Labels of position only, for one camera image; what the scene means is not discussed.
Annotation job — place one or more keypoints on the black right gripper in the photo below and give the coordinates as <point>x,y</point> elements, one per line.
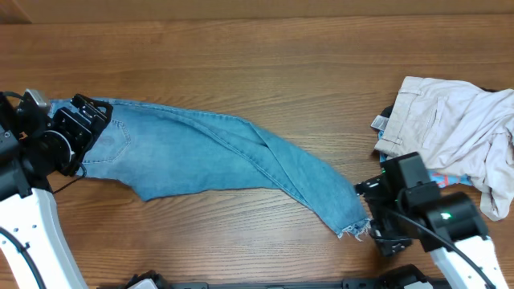
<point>377,217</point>

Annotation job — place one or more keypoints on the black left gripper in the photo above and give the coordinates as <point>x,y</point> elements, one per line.
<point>65,120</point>

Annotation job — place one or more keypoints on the light blue denim jeans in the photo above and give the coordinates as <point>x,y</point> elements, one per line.
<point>162,151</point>

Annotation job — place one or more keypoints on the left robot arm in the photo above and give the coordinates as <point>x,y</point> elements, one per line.
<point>35,142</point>

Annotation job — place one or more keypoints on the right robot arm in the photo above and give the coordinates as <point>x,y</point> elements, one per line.
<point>406,205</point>

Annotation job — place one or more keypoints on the blue printed t-shirt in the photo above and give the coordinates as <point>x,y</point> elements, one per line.
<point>443,180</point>

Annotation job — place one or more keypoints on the beige cotton trousers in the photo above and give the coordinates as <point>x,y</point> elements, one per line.
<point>459,130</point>

